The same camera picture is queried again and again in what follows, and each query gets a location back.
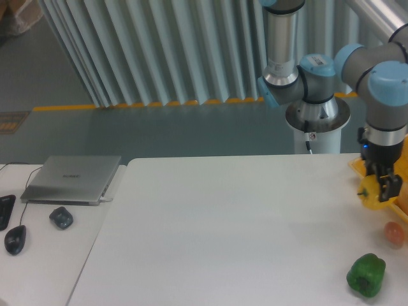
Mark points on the brown egg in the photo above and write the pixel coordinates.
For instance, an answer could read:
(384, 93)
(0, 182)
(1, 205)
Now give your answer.
(394, 233)

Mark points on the yellow woven basket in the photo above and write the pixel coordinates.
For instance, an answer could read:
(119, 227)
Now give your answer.
(400, 168)

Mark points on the black earbuds case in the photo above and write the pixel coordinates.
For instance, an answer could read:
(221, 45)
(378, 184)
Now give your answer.
(62, 218)

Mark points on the green bell pepper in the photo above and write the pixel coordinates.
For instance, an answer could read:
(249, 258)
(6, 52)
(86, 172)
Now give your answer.
(366, 275)

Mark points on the silver closed laptop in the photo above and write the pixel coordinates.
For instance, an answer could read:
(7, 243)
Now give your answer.
(75, 180)

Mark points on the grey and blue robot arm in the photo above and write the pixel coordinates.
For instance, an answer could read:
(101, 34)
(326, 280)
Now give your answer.
(377, 75)

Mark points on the grey corrugated partition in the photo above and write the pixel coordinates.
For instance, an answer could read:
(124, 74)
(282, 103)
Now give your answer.
(162, 51)

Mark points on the black computer mouse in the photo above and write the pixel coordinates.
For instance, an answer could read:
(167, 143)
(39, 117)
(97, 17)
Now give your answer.
(15, 239)

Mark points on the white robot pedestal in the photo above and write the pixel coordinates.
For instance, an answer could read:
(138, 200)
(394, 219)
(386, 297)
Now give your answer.
(318, 140)

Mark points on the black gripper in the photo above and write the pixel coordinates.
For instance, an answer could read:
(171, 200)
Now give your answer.
(379, 151)

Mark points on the bread in basket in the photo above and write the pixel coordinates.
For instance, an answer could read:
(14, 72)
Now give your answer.
(403, 201)

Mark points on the yellow bell pepper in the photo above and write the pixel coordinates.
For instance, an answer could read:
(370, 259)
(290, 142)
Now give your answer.
(373, 194)

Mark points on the cardboard box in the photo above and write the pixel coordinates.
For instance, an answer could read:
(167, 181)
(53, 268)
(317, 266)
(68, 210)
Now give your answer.
(17, 17)

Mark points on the black keyboard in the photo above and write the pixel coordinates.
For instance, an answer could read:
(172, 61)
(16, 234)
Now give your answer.
(6, 206)

